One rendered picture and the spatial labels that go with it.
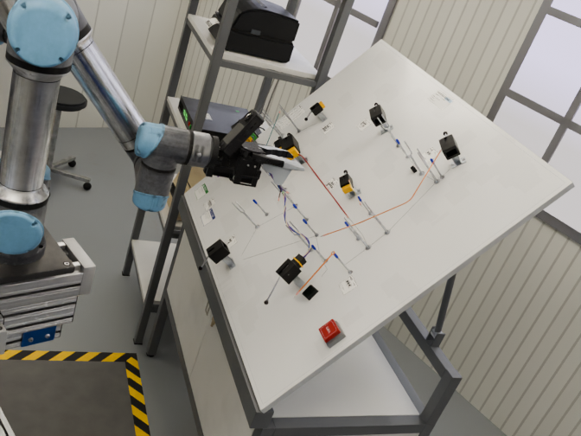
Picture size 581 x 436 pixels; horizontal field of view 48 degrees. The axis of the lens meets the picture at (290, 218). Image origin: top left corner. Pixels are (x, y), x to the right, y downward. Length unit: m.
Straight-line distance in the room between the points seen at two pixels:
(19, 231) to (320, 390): 1.09
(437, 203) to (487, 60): 1.71
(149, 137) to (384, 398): 1.22
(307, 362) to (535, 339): 1.91
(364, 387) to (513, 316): 1.52
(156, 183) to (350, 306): 0.71
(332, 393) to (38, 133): 1.22
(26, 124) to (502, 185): 1.22
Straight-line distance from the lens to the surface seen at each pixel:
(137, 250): 3.46
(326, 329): 1.80
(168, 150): 1.37
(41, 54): 1.26
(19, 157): 1.37
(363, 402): 2.13
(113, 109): 1.47
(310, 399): 2.05
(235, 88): 4.84
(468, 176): 1.95
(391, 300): 1.79
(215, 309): 2.19
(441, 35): 3.70
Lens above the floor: 2.11
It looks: 26 degrees down
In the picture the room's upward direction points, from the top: 20 degrees clockwise
